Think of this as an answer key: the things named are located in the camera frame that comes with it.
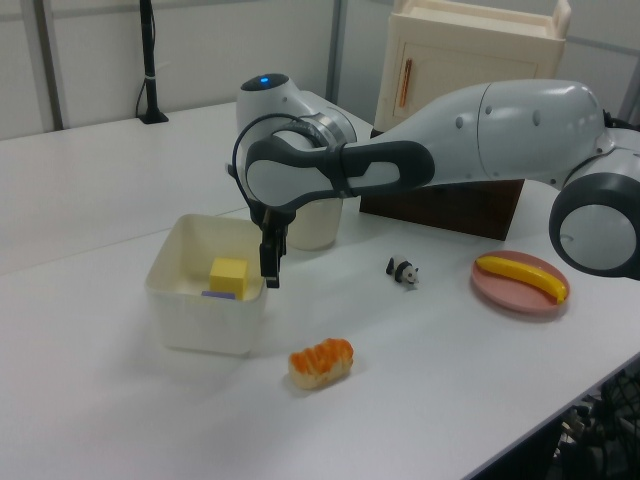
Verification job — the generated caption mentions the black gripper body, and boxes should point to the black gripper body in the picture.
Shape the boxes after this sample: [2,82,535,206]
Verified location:
[248,198,297,250]

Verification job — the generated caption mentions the cream plastic box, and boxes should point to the cream plastic box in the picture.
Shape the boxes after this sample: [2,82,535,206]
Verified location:
[143,213,269,357]

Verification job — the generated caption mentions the dark brown base box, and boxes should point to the dark brown base box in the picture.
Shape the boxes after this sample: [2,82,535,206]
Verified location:
[358,124,526,242]

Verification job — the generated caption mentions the white lidded bin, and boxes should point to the white lidded bin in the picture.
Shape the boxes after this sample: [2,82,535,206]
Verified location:
[287,196,344,252]

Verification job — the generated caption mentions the yellow block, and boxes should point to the yellow block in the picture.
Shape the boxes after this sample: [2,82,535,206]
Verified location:
[207,257,250,301]

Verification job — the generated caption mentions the orange glazed toy bread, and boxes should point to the orange glazed toy bread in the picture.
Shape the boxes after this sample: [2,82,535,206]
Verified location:
[288,337,356,390]

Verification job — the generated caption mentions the panda figurine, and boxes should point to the panda figurine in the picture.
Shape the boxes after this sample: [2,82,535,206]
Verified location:
[384,254,421,291]

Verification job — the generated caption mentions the pink plate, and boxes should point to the pink plate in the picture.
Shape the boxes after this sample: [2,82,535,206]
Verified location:
[469,250,571,315]

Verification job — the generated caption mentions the yellow toy banana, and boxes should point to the yellow toy banana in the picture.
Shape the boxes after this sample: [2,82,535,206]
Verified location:
[474,255,570,304]

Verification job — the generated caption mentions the cream toy cabinet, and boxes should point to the cream toy cabinet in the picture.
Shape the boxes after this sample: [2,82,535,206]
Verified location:
[373,0,572,134]

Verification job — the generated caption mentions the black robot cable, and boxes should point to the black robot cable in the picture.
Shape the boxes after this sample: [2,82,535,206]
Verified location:
[231,113,347,202]

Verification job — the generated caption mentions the black camera stand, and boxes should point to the black camera stand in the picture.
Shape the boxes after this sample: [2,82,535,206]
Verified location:
[135,0,170,124]

